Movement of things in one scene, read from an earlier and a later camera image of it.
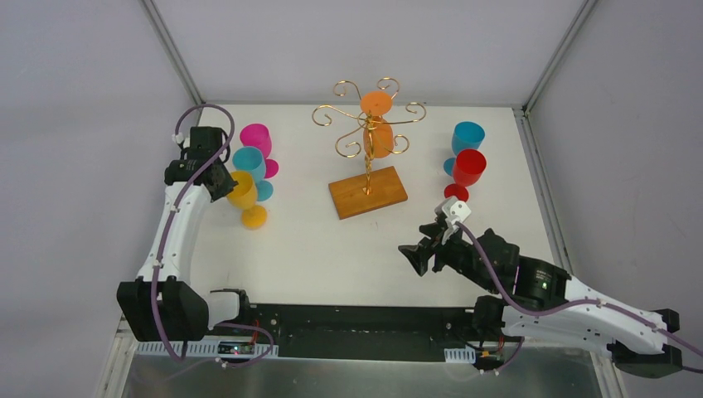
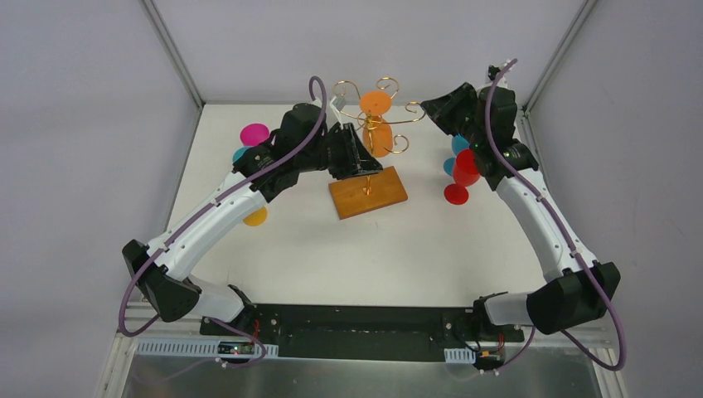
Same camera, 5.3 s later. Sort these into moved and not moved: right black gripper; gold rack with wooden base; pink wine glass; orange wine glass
Moved: right black gripper
Not moved: orange wine glass; pink wine glass; gold rack with wooden base
